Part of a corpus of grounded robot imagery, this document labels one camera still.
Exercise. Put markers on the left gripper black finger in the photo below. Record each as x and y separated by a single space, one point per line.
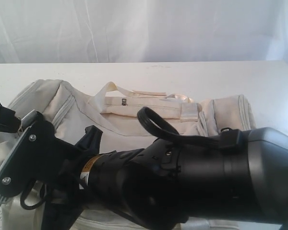
9 123

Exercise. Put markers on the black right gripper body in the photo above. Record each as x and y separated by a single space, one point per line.
65 205

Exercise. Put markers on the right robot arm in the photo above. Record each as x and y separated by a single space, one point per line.
244 178

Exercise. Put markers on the white backdrop curtain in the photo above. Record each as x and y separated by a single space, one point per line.
71 31

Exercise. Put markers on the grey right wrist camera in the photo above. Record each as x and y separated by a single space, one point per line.
37 156

